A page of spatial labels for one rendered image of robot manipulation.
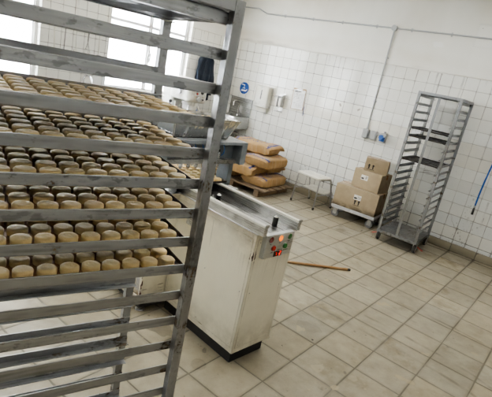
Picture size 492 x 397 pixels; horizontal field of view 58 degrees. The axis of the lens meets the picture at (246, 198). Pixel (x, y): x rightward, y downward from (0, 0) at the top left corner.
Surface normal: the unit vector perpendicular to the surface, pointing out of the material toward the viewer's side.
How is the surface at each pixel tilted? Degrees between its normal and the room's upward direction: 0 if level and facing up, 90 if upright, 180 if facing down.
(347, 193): 89
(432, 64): 90
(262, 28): 90
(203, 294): 90
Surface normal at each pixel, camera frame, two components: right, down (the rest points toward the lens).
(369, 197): -0.54, 0.10
